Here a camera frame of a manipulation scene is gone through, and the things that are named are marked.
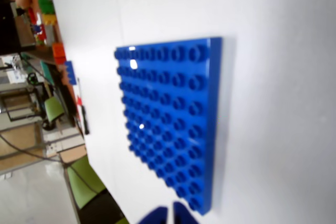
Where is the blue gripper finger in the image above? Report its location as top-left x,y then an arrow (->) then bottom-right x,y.
136,206 -> 168,224
173,201 -> 202,224

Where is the person's hand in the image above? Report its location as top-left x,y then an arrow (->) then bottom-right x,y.
15,0 -> 33,9

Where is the large green office chair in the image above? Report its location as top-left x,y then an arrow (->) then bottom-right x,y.
65,155 -> 107,210

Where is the blue 8x8 stud baseplate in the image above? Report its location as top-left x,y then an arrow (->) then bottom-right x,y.
114,36 -> 223,217

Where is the small green office chair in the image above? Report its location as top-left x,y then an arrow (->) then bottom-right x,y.
42,97 -> 66,132

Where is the blue spare toy brick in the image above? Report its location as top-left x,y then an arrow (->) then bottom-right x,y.
64,60 -> 76,86

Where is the orange spare toy brick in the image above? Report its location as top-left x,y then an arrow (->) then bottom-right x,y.
51,42 -> 66,65

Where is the yellow spare toy brick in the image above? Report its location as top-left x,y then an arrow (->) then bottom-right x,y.
41,13 -> 58,26

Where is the green spare toy brick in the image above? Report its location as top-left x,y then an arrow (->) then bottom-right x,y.
38,0 -> 55,15

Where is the black handled tool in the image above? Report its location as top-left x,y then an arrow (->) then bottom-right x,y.
80,102 -> 90,135

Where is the dark floor cable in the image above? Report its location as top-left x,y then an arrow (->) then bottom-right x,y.
0,132 -> 106,196

